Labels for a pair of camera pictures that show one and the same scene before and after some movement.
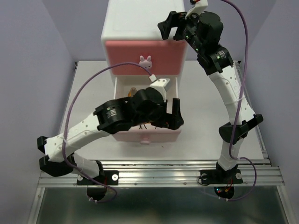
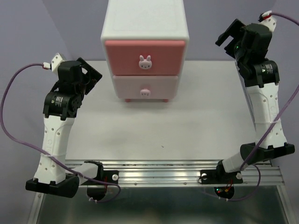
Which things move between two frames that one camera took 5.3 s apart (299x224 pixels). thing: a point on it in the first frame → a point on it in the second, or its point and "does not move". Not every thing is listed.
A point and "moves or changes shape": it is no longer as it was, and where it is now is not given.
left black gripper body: x=159 y=117 → x=90 y=79
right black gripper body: x=186 y=28 → x=237 y=30
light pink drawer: x=145 y=134 moves or changes shape
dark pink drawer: x=162 y=58 does not move
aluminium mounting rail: x=205 y=173 does not move
